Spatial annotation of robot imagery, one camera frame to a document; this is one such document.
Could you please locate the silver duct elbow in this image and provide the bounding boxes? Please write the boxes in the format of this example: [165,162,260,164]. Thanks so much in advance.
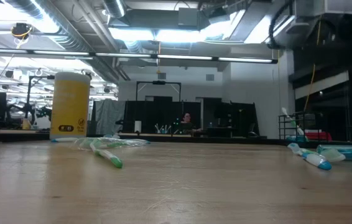
[103,0,127,19]

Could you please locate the person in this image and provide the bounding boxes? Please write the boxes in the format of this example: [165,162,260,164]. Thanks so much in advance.
[178,112,203,135]

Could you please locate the black partition screens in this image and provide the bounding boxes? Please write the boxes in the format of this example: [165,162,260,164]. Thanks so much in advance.
[121,96,259,138]

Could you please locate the grey cloth cover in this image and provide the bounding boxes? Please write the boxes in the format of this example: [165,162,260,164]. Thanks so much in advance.
[92,98,126,136]

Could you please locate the red plastic box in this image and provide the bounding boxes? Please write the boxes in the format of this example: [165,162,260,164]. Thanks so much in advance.
[304,130,333,142]

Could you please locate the black background robot arms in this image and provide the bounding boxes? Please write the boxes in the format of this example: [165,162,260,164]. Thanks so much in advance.
[6,103,53,125]

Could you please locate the white ceiling vent unit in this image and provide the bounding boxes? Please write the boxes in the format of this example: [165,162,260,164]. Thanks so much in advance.
[294,0,352,17]

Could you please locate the black camera gantry frame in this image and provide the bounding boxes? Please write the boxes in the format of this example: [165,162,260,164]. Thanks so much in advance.
[135,80,182,102]
[25,73,56,119]

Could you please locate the black wire toothbrush holder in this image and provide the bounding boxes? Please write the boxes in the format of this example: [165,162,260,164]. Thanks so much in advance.
[277,111,323,141]

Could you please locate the silver round air duct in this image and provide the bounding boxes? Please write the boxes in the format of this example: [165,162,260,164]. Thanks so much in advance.
[6,0,130,83]

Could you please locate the yellow hanging cable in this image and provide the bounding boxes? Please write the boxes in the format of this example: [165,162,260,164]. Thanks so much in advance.
[302,18,323,113]

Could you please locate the black aluminium table frame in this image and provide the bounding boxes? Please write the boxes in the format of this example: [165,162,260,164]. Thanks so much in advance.
[0,129,352,150]

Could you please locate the black ceiling cable reel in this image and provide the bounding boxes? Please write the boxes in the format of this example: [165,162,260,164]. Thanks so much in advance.
[10,22,33,40]

